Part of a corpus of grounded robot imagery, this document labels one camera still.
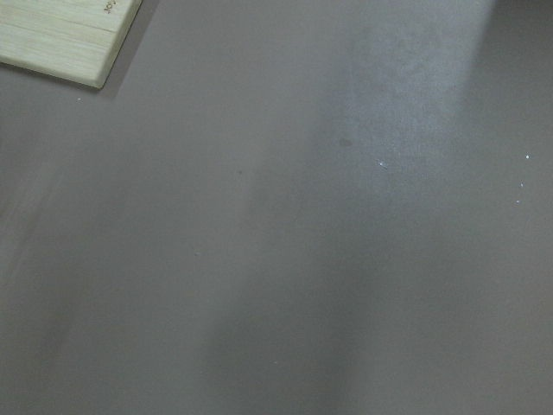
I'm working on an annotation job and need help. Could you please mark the bamboo cutting board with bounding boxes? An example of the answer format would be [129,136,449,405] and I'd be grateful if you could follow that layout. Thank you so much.
[1,0,142,89]

